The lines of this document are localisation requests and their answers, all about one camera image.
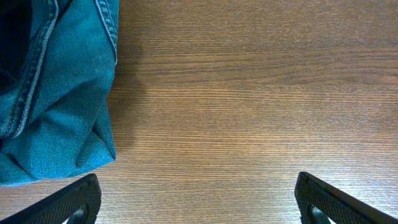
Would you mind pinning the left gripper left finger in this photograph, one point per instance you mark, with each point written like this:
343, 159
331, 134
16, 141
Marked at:
76, 203

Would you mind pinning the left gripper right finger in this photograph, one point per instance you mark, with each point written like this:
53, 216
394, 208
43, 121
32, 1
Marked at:
320, 202

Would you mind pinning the blue denim jeans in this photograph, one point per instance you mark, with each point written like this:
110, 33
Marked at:
55, 122

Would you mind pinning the black folded garment with logo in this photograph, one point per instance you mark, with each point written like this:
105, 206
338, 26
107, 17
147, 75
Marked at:
16, 19

